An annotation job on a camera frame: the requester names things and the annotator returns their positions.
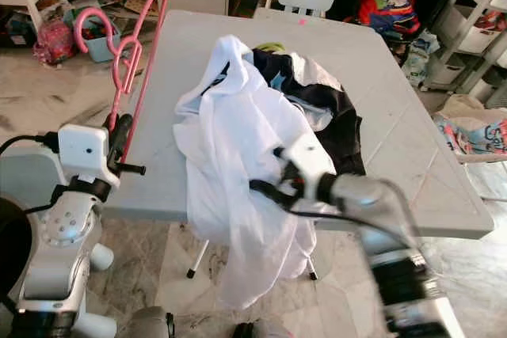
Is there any white sheer garment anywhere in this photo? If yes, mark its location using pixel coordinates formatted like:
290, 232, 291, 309
173, 35, 318, 311

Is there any pink plastic hanger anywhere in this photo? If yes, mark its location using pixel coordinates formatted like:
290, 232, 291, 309
74, 0, 173, 133

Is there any light blue toy bin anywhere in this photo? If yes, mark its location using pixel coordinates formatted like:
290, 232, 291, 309
65, 7, 121, 63

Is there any yellow-green cloth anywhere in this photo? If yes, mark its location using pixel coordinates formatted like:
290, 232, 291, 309
257, 40, 286, 52

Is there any pink patterned bag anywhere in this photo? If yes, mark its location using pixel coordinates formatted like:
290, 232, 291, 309
34, 20, 76, 66

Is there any grey robot right leg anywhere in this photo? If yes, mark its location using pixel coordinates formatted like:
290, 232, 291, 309
234, 318, 294, 338

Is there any pale blue plastic bag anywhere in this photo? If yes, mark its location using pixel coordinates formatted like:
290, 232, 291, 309
402, 29, 440, 85

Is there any blue pink printed bag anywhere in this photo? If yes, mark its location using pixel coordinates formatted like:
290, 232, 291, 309
432, 94, 507, 165

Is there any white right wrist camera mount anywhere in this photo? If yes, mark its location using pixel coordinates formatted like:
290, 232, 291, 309
281, 132, 335, 196

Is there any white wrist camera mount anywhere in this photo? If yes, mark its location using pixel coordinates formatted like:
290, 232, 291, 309
281, 132, 335, 196
58, 124, 113, 188

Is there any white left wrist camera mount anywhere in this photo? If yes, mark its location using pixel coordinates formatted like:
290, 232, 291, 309
58, 124, 113, 188

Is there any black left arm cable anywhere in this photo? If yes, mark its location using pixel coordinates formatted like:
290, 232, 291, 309
0, 132, 63, 220

